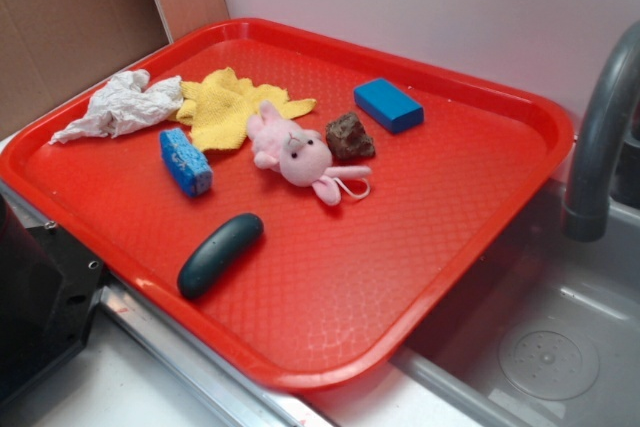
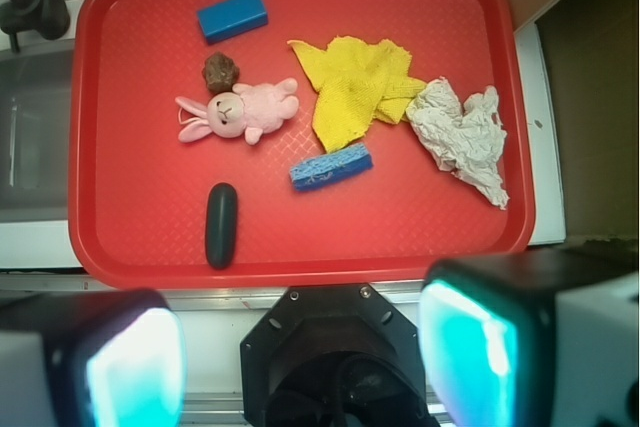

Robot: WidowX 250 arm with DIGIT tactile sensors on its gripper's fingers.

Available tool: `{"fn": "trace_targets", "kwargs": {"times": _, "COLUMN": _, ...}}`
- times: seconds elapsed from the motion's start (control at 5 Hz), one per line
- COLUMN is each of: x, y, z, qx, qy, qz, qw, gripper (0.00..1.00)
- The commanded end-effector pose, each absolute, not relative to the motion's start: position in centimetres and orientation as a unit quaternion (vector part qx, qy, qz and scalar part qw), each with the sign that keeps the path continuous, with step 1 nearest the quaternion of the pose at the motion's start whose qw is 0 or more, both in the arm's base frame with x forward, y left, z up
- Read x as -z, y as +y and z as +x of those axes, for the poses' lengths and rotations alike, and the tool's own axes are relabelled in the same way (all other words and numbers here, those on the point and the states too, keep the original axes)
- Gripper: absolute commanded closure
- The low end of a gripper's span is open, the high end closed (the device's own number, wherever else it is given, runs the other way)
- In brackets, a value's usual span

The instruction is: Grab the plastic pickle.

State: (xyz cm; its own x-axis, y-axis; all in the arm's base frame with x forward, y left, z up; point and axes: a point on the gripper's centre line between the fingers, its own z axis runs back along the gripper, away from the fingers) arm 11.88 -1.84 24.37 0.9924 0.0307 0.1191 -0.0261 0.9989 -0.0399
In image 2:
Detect blue rectangular block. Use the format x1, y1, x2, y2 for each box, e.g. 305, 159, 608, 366
196, 0, 269, 45

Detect yellow cloth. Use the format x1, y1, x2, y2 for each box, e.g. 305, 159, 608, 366
288, 36, 427, 153

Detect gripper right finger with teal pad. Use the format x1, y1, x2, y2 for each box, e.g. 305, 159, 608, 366
418, 248, 639, 426

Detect blue sponge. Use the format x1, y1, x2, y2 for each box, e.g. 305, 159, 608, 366
289, 143, 373, 192

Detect red plastic tray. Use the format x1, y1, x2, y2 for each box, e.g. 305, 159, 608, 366
69, 0, 535, 289

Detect stainless steel sink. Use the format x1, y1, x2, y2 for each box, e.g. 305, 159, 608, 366
1, 40, 74, 223

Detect crumpled white paper towel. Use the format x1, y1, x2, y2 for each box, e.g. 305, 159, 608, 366
405, 77, 509, 210

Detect brown lumpy toy rock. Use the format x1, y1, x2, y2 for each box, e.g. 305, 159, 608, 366
202, 52, 240, 95

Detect pink plush bunny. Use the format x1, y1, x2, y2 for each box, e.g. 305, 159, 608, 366
175, 78, 299, 145

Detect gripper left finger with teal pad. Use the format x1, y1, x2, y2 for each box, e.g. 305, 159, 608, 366
1, 290, 187, 426

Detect dark bronze faucet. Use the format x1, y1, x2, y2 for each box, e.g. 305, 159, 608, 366
1, 0, 71, 54

